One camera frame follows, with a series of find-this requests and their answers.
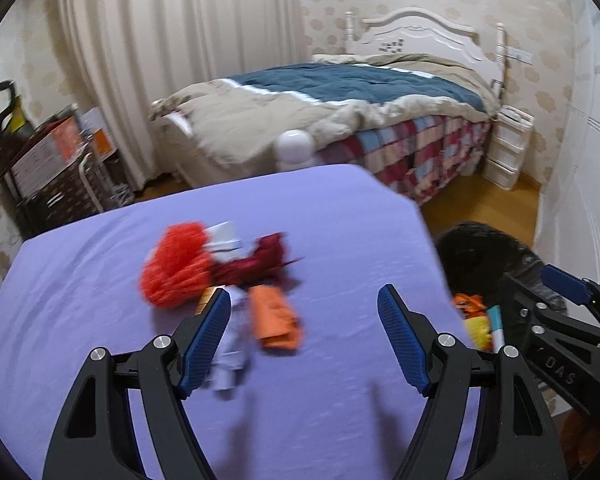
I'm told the purple tablecloth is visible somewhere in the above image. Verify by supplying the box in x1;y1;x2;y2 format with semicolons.
0;164;481;480

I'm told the red foam fruit net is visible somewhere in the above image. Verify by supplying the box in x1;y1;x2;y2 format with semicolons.
140;222;216;309

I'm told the white door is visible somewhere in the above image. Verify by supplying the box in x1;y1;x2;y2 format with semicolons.
532;0;600;301

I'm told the yellow foam fruit net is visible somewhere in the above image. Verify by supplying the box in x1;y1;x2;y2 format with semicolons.
462;315;496;351

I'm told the brown patterned storage bag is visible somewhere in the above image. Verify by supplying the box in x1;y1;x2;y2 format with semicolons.
20;150;126;233

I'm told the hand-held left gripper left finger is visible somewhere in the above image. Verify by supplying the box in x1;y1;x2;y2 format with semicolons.
42;287;232;480

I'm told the bin with black liner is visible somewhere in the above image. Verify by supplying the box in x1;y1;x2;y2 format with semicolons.
432;221;568;361

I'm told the plaid bedsheet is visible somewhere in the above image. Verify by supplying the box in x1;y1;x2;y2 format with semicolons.
320;112;493;206

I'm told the white foil packet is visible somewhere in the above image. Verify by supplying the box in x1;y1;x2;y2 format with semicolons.
202;221;245;252

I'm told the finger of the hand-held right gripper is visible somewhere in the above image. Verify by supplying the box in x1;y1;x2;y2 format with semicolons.
540;264;600;328
502;274;600;346

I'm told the gold labelled wrapper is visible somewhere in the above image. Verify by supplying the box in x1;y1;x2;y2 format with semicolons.
196;286;227;316

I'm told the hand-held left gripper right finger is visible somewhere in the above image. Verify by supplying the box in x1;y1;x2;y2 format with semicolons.
376;284;566;480

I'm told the grey metal folding frame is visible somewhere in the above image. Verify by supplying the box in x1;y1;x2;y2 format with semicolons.
77;152;131;206

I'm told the cream pleated curtain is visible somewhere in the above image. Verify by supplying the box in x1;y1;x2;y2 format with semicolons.
57;0;306;196

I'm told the white and orange box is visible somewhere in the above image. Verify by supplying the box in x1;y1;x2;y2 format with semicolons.
77;106;116;158

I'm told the white plastic drawer cabinet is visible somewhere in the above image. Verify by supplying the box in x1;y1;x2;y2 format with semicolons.
482;106;536;191

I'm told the lavender paper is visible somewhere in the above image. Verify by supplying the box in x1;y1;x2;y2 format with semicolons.
200;287;256;393

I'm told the orange plastic bag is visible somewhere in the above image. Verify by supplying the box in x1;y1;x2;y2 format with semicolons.
452;292;488;321

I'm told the cardboard box with orange print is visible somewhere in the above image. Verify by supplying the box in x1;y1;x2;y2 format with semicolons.
7;110;83;196

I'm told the small orange paper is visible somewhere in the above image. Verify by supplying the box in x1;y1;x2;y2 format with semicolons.
249;285;306;353

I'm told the blue and beige duvet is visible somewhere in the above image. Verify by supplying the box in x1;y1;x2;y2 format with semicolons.
147;52;501;168

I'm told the white wooden bed frame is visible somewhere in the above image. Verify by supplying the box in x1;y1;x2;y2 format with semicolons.
152;7;508;181

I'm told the dark red wrapper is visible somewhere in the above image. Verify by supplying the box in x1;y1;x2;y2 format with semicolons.
210;232;303;286

